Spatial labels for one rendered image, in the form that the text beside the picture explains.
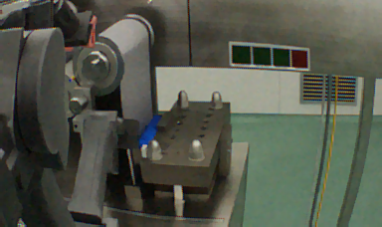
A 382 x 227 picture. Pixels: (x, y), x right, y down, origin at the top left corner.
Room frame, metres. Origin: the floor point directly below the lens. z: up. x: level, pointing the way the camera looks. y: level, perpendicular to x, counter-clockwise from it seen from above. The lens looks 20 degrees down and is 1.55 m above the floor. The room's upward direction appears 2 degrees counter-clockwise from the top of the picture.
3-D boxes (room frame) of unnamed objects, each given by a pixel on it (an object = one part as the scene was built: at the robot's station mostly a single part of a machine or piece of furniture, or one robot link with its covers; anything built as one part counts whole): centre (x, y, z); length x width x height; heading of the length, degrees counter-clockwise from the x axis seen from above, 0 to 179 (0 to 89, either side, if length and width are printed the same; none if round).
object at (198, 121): (1.18, 0.01, 1.00); 0.40 x 0.16 x 0.06; 169
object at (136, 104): (1.16, 0.13, 1.11); 0.23 x 0.01 x 0.18; 169
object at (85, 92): (1.02, 0.26, 1.05); 0.06 x 0.05 x 0.31; 169
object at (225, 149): (1.17, -0.09, 0.96); 0.10 x 0.03 x 0.11; 169
